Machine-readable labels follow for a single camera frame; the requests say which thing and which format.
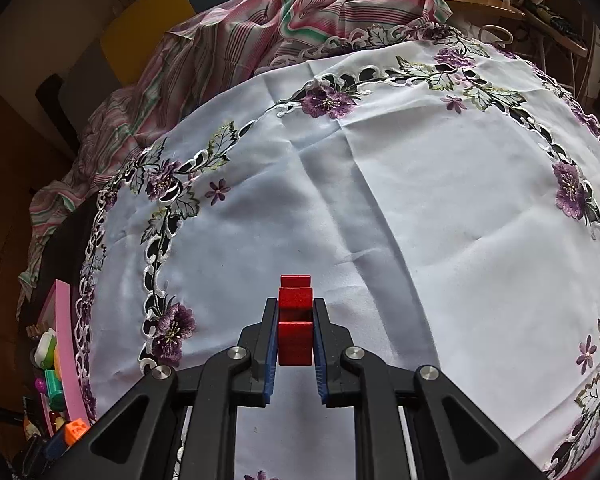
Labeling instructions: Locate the red stepped plastic block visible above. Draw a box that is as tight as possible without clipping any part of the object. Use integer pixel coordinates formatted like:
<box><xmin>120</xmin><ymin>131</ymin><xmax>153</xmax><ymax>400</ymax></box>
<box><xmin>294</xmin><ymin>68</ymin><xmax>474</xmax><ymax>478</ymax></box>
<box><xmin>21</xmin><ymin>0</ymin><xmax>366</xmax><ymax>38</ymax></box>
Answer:
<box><xmin>277</xmin><ymin>274</ymin><xmax>314</xmax><ymax>367</ymax></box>

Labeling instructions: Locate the white floral embroidered tablecloth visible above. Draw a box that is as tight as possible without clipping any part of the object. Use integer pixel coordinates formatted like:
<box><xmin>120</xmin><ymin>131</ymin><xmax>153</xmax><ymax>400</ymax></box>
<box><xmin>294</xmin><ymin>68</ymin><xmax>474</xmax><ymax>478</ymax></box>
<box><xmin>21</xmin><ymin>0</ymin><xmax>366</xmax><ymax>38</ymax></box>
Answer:
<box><xmin>75</xmin><ymin>22</ymin><xmax>600</xmax><ymax>480</ymax></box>

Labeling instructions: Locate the white box with pink rim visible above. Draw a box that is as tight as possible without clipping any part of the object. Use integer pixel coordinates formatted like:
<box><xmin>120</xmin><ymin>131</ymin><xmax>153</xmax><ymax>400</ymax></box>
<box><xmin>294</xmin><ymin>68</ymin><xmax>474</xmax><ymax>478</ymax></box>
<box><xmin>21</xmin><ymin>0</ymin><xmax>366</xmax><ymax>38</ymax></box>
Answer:
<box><xmin>25</xmin><ymin>280</ymin><xmax>98</xmax><ymax>441</ymax></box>

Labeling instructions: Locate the white cable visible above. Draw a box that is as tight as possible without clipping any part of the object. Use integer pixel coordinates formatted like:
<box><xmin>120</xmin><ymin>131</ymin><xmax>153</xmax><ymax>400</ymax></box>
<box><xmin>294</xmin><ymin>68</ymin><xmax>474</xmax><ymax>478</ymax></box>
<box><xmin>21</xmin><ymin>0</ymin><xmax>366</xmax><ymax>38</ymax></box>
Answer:
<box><xmin>477</xmin><ymin>24</ymin><xmax>513</xmax><ymax>47</ymax></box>

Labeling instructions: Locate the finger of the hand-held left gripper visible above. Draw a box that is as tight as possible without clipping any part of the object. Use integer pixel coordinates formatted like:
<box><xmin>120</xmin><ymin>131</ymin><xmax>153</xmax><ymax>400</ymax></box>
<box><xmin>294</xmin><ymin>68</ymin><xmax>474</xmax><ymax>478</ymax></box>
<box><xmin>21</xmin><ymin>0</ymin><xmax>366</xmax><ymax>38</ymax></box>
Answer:
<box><xmin>42</xmin><ymin>430</ymin><xmax>68</xmax><ymax>463</ymax></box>

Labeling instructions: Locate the small orange cube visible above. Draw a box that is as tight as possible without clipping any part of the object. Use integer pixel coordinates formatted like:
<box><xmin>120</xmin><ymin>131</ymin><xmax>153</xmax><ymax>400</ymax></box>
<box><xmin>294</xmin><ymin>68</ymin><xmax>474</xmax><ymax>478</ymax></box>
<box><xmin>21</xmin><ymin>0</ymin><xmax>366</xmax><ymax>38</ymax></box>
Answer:
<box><xmin>64</xmin><ymin>419</ymin><xmax>90</xmax><ymax>446</ymax></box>

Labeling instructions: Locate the brown wooden wardrobe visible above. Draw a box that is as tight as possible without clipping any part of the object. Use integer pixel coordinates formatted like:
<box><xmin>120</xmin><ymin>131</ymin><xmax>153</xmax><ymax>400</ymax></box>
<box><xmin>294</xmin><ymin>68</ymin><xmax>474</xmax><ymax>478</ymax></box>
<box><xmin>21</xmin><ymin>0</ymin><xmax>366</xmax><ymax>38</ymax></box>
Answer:
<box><xmin>0</xmin><ymin>75</ymin><xmax>76</xmax><ymax>411</ymax></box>

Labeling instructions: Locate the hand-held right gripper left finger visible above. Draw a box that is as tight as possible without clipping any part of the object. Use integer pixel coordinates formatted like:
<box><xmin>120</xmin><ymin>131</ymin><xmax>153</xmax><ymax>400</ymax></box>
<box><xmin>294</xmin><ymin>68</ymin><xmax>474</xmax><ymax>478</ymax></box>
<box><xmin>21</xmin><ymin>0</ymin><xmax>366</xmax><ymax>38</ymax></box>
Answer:
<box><xmin>55</xmin><ymin>297</ymin><xmax>281</xmax><ymax>480</ymax></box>

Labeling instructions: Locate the pink green striped bedsheet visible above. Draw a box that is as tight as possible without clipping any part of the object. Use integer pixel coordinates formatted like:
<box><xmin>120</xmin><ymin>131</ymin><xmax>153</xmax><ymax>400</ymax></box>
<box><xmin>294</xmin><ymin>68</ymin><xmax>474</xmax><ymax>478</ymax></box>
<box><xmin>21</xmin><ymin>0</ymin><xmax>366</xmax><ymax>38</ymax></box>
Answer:
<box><xmin>17</xmin><ymin>0</ymin><xmax>453</xmax><ymax>311</ymax></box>

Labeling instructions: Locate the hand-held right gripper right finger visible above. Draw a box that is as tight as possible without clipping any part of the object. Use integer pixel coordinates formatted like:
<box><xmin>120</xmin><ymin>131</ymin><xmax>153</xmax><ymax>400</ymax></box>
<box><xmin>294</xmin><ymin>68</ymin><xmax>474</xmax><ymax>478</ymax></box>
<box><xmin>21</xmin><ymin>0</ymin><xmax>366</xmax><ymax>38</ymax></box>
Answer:
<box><xmin>312</xmin><ymin>297</ymin><xmax>551</xmax><ymax>480</ymax></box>

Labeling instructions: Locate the white green plastic device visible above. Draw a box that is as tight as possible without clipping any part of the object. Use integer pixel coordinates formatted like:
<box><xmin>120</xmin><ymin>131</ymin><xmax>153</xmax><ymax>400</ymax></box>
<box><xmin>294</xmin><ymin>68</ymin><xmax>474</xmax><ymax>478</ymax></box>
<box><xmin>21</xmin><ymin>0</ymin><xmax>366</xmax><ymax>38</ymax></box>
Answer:
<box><xmin>32</xmin><ymin>329</ymin><xmax>58</xmax><ymax>368</ymax></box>

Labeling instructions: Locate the grey yellow blue sofa back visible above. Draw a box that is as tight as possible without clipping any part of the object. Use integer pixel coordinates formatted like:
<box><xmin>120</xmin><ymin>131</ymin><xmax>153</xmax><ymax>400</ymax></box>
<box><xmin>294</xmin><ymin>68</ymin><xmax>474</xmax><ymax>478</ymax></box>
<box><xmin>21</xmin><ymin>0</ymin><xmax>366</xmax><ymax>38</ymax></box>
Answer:
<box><xmin>0</xmin><ymin>0</ymin><xmax>311</xmax><ymax>111</ymax></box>

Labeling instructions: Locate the green white packet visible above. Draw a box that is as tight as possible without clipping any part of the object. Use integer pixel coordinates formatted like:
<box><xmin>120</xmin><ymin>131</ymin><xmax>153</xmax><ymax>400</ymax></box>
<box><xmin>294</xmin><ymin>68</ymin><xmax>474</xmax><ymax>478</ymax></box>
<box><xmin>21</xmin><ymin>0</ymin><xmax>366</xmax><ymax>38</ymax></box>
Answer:
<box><xmin>522</xmin><ymin>0</ymin><xmax>588</xmax><ymax>43</ymax></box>

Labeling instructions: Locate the cluttered wooden desk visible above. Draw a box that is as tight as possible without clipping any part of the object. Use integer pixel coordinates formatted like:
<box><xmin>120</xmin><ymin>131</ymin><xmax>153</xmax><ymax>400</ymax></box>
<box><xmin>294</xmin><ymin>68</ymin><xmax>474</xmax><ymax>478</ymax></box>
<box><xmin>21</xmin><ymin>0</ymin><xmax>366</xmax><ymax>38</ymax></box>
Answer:
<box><xmin>430</xmin><ymin>0</ymin><xmax>588</xmax><ymax>58</ymax></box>

